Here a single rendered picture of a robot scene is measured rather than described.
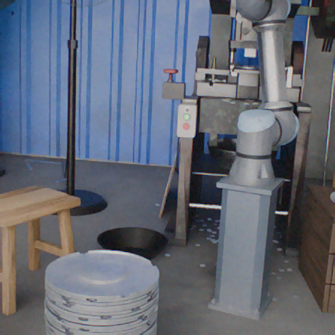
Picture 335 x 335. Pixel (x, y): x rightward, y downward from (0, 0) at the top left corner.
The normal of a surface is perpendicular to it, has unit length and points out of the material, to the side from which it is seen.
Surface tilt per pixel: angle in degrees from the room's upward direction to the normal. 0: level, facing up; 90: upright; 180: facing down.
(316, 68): 90
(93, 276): 0
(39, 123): 90
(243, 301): 90
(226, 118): 90
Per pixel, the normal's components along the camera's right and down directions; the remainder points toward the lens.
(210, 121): -0.14, 0.22
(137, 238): -0.11, -0.48
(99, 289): 0.05, -0.97
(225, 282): -0.40, 0.19
